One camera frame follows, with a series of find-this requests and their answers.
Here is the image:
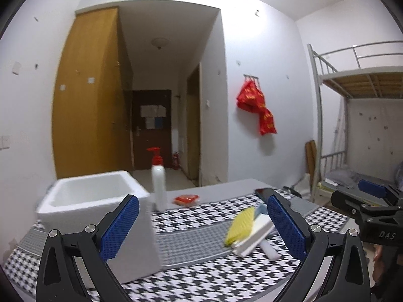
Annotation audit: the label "white pump lotion bottle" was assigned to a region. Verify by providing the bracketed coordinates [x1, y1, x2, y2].
[147, 147, 168, 212]

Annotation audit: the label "red plastic bag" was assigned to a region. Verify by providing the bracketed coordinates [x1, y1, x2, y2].
[237, 80, 278, 136]

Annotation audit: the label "dark brown door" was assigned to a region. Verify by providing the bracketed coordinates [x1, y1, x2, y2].
[132, 90, 173, 170]

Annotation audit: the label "grey folded blanket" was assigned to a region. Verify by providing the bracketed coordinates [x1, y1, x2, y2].
[324, 168, 361, 190]

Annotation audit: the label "metal bunk bed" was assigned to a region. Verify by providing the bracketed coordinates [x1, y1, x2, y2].
[307, 41, 403, 214]

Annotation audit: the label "wooden wardrobe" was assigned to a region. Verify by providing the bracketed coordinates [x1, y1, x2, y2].
[52, 6, 134, 180]

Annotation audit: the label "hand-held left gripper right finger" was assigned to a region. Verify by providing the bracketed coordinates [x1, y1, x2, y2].
[267, 194, 371, 302]

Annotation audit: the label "white hanging curtain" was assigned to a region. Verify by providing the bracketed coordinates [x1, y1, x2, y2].
[334, 96, 348, 167]

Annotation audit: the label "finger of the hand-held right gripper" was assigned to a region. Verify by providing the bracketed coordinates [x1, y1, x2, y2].
[359, 179, 391, 199]
[330, 190, 372, 219]

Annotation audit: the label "ceiling lamp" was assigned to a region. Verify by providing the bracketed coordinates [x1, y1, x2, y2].
[151, 37, 171, 50]

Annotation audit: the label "red snack packet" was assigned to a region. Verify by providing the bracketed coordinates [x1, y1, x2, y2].
[173, 194, 200, 207]

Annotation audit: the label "grey houndstooth tablecloth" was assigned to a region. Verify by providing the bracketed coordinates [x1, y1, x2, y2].
[2, 178, 366, 302]

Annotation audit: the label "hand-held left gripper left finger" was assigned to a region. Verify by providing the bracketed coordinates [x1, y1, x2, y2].
[35, 194, 140, 302]

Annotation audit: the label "black smartphone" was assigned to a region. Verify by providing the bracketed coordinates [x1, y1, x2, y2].
[254, 188, 285, 205]

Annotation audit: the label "yellow white scrub brush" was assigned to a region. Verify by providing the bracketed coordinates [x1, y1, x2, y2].
[233, 215, 274, 257]

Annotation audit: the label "wooden boards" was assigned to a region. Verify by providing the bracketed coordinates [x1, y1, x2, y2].
[305, 140, 317, 183]

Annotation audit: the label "person's right hand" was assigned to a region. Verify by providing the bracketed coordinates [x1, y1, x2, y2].
[373, 247, 389, 285]

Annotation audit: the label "white foam box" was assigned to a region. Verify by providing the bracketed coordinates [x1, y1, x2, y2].
[36, 170, 162, 285]

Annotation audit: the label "yellow sponge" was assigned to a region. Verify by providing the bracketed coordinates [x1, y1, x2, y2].
[224, 207, 256, 246]

